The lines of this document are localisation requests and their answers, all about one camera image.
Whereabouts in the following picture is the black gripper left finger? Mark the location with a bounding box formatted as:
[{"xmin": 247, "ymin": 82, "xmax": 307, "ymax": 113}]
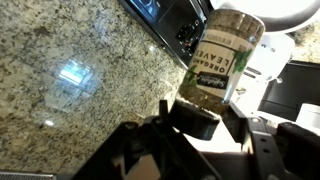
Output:
[{"xmin": 71, "ymin": 99, "xmax": 221, "ymax": 180}]

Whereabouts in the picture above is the black electric stove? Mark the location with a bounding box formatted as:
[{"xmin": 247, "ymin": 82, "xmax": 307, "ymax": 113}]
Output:
[{"xmin": 117, "ymin": 0, "xmax": 214, "ymax": 70}]

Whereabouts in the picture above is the white toaster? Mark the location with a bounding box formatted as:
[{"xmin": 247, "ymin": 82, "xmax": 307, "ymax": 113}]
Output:
[{"xmin": 233, "ymin": 32, "xmax": 296, "ymax": 101}]

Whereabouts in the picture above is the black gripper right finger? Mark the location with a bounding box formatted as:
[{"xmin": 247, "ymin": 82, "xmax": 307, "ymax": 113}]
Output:
[{"xmin": 221, "ymin": 99, "xmax": 320, "ymax": 180}]

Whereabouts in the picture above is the black stove control knob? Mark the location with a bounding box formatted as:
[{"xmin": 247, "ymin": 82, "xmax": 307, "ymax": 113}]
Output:
[{"xmin": 176, "ymin": 23, "xmax": 200, "ymax": 46}]

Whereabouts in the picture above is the dark range hood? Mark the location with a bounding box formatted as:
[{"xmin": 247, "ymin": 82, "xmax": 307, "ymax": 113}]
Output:
[{"xmin": 0, "ymin": 171, "xmax": 57, "ymax": 180}]

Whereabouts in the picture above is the oregano leaves spice jar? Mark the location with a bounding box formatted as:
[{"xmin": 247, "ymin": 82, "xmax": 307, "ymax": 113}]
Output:
[{"xmin": 168, "ymin": 8, "xmax": 267, "ymax": 141}]

